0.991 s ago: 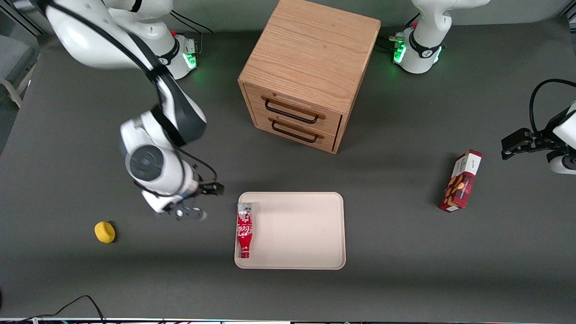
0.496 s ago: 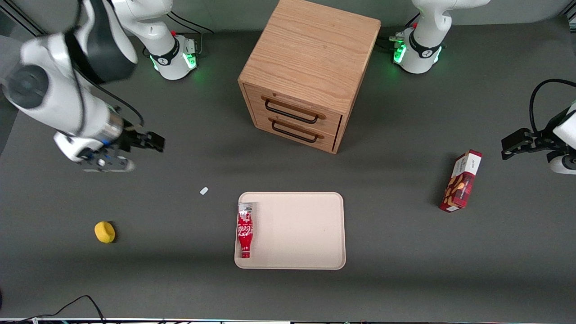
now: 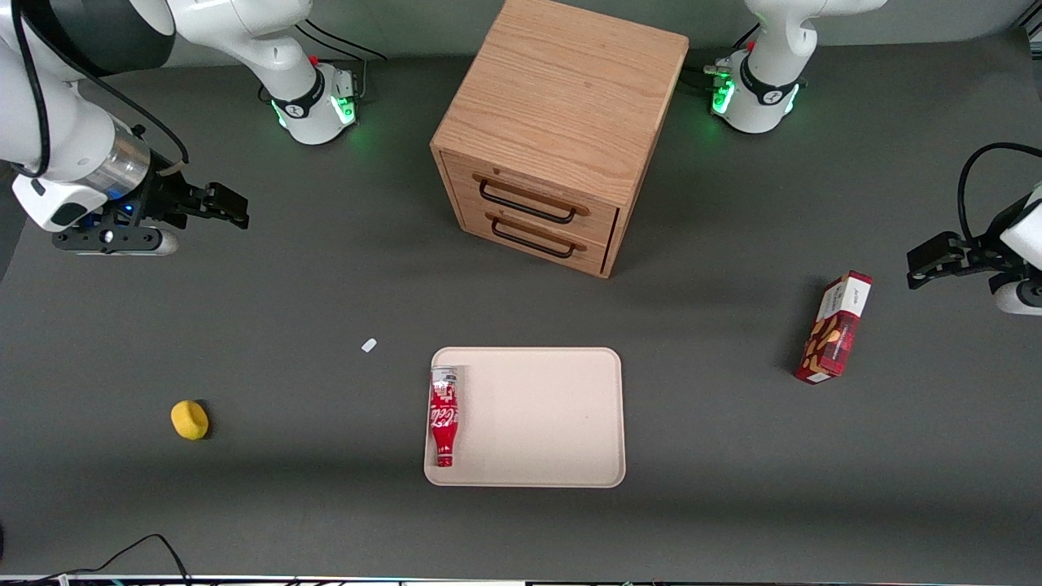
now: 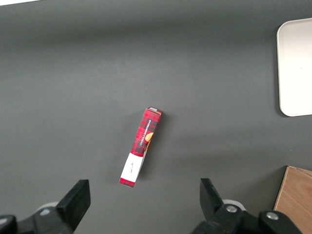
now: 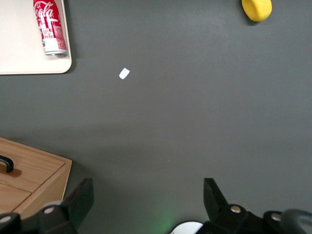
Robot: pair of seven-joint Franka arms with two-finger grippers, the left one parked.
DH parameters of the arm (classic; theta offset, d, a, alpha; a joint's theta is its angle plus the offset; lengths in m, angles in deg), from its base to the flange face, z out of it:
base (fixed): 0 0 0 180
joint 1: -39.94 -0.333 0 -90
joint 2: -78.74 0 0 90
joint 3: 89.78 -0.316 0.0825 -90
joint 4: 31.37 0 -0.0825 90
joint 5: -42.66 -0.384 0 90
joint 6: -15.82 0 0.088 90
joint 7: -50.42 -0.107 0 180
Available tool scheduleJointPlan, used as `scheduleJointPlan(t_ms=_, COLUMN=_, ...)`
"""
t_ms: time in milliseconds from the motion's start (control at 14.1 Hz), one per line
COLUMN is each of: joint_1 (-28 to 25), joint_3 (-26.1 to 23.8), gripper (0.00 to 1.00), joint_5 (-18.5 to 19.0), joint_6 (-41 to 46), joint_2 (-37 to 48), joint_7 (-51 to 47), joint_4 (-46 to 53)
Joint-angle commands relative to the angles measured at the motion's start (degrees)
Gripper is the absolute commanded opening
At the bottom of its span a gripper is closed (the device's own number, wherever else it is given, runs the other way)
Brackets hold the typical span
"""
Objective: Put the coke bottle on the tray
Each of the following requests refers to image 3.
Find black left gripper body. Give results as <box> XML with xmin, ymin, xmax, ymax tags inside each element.
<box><xmin>963</xmin><ymin>213</ymin><xmax>1023</xmax><ymax>273</ymax></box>

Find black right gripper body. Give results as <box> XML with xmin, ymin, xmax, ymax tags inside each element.
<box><xmin>120</xmin><ymin>163</ymin><xmax>208</xmax><ymax>230</ymax></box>

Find red coke bottle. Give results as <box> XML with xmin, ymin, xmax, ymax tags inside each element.
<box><xmin>428</xmin><ymin>365</ymin><xmax>462</xmax><ymax>469</ymax></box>

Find beige plastic tray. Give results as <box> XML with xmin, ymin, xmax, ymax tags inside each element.
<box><xmin>423</xmin><ymin>347</ymin><xmax>627</xmax><ymax>489</ymax></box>

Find red snack box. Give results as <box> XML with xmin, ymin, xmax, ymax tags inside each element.
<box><xmin>795</xmin><ymin>270</ymin><xmax>874</xmax><ymax>386</ymax></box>

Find yellow sponge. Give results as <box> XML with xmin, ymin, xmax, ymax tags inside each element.
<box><xmin>170</xmin><ymin>399</ymin><xmax>211</xmax><ymax>442</ymax></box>

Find wooden drawer front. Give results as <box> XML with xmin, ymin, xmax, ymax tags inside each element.
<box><xmin>458</xmin><ymin>199</ymin><xmax>613</xmax><ymax>275</ymax></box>
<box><xmin>444</xmin><ymin>151</ymin><xmax>621</xmax><ymax>247</ymax></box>

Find wooden drawer cabinet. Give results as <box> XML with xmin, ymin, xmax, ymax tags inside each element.
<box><xmin>429</xmin><ymin>0</ymin><xmax>691</xmax><ymax>280</ymax></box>

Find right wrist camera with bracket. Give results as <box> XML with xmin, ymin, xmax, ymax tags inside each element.
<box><xmin>51</xmin><ymin>225</ymin><xmax>181</xmax><ymax>258</ymax></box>

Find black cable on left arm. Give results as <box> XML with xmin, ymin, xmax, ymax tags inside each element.
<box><xmin>957</xmin><ymin>142</ymin><xmax>1042</xmax><ymax>243</ymax></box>

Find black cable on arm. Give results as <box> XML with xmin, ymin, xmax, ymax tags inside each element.
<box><xmin>8</xmin><ymin>0</ymin><xmax>191</xmax><ymax>178</ymax></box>
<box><xmin>957</xmin><ymin>142</ymin><xmax>1042</xmax><ymax>243</ymax></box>

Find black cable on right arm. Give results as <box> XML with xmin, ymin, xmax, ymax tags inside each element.
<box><xmin>8</xmin><ymin>0</ymin><xmax>191</xmax><ymax>178</ymax></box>

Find black cables at right arm base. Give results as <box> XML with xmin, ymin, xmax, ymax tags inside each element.
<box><xmin>295</xmin><ymin>20</ymin><xmax>388</xmax><ymax>105</ymax></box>

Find black cables at arm base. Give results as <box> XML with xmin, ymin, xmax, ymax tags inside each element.
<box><xmin>682</xmin><ymin>23</ymin><xmax>762</xmax><ymax>94</ymax></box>
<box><xmin>295</xmin><ymin>20</ymin><xmax>388</xmax><ymax>105</ymax></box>

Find black cables at left arm base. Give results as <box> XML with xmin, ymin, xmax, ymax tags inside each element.
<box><xmin>682</xmin><ymin>23</ymin><xmax>762</xmax><ymax>94</ymax></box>

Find black metal drawer handle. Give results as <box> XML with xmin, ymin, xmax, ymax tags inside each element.
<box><xmin>478</xmin><ymin>178</ymin><xmax>578</xmax><ymax>225</ymax></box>
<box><xmin>490</xmin><ymin>216</ymin><xmax>577</xmax><ymax>260</ymax></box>

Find black cable at table edge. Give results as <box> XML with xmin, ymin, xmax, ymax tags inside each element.
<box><xmin>31</xmin><ymin>533</ymin><xmax>193</xmax><ymax>586</ymax></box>

